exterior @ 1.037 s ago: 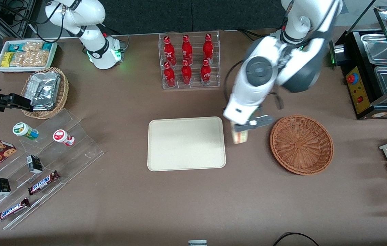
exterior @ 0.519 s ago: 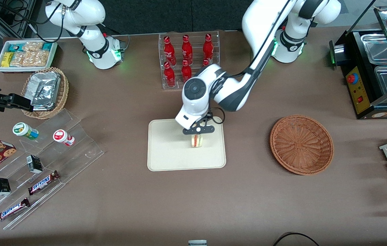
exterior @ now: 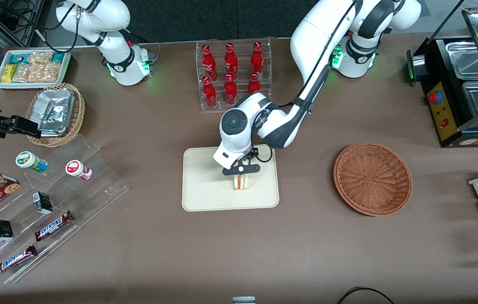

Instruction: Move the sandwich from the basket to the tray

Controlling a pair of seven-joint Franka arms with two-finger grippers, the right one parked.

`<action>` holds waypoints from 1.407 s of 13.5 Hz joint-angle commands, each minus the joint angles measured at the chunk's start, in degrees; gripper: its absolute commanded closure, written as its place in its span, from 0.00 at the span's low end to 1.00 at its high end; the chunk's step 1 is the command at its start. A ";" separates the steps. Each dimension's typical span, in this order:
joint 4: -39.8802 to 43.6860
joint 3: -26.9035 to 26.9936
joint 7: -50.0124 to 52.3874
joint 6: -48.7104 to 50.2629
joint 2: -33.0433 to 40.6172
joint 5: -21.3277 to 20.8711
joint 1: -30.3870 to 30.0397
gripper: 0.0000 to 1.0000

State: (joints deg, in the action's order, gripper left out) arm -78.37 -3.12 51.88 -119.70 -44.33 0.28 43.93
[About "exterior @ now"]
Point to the triangle sandwich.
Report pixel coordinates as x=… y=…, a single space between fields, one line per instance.
x=241 y=182

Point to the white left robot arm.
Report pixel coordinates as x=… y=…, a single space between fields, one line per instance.
x=319 y=38

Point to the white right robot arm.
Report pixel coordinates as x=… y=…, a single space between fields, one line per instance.
x=116 y=63

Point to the cream plastic tray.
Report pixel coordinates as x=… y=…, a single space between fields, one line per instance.
x=205 y=185

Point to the white rectangular snack tray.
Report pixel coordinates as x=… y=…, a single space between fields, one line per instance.
x=32 y=85

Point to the light wicker basket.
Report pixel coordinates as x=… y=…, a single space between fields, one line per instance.
x=76 y=118

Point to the brown wicker basket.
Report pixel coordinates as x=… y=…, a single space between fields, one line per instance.
x=371 y=179

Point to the silver foil packet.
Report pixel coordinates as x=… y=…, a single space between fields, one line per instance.
x=53 y=99
x=55 y=122

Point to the green lid cup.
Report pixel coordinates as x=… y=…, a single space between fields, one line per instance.
x=30 y=161

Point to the clear acrylic bottle rack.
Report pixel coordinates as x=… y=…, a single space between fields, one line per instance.
x=243 y=105

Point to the clear bag of nuts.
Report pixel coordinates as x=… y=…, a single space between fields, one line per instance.
x=21 y=72
x=44 y=72
x=40 y=58

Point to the yellow snack pack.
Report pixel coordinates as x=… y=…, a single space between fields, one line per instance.
x=9 y=73

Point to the red cola bottle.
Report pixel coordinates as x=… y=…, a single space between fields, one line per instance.
x=209 y=93
x=230 y=92
x=257 y=61
x=230 y=62
x=254 y=85
x=209 y=63

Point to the teal snack pack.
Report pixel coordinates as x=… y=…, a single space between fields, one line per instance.
x=19 y=58

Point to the red lid cup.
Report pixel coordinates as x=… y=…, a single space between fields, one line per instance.
x=76 y=169

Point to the small black carton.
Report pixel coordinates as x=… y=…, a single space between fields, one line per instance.
x=43 y=202
x=1 y=230

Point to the clear acrylic stepped display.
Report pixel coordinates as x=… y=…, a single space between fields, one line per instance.
x=91 y=190

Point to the Snickers chocolate bar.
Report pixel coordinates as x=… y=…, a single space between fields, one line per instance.
x=53 y=226
x=14 y=260

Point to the black food warmer cabinet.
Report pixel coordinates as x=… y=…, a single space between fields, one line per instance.
x=443 y=114

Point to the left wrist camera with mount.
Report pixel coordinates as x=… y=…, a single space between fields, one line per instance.
x=241 y=169

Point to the black metal frame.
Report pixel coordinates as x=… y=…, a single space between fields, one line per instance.
x=19 y=21

